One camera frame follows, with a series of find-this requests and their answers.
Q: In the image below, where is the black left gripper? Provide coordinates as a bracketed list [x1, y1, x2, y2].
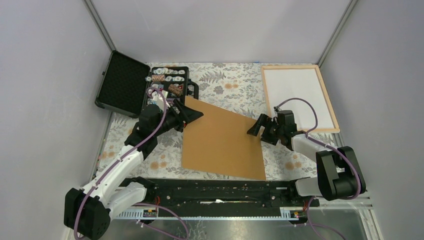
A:
[153, 98, 204, 137]

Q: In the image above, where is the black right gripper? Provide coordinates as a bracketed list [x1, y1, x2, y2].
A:
[246, 114, 284, 147]

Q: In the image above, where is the brown cardboard backing board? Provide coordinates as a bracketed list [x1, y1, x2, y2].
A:
[182, 97, 266, 181]

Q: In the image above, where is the light wooden picture frame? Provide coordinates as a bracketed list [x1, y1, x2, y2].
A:
[260, 64, 341, 134]

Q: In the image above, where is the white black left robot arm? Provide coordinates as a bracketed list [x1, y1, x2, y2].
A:
[64, 99, 204, 240]

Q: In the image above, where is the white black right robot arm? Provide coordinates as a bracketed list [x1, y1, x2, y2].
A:
[247, 110, 366, 206]

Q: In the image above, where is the floral patterned table mat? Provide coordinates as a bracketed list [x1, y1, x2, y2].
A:
[93, 63, 317, 181]

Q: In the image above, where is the black poker chip case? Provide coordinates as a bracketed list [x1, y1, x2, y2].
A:
[94, 50, 199, 119]

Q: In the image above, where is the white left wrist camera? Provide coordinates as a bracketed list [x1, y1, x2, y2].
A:
[146, 87, 171, 111]

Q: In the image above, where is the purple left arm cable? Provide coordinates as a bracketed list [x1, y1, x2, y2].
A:
[73, 86, 190, 240]

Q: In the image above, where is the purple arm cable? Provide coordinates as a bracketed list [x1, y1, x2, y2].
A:
[273, 97, 363, 240]
[73, 86, 190, 240]

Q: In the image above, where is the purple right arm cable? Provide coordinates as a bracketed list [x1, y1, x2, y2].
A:
[273, 97, 363, 240]

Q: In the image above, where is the aluminium rail front structure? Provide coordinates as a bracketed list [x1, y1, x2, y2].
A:
[66, 187, 385, 240]

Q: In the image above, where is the right corner aluminium post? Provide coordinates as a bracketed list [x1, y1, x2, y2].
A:
[316, 0, 360, 68]

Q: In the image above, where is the corner aluminium post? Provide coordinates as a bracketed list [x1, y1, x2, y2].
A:
[316, 0, 360, 68]
[83, 0, 117, 51]

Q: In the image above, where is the left corner aluminium post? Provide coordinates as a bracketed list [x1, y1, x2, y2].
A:
[83, 0, 117, 51]

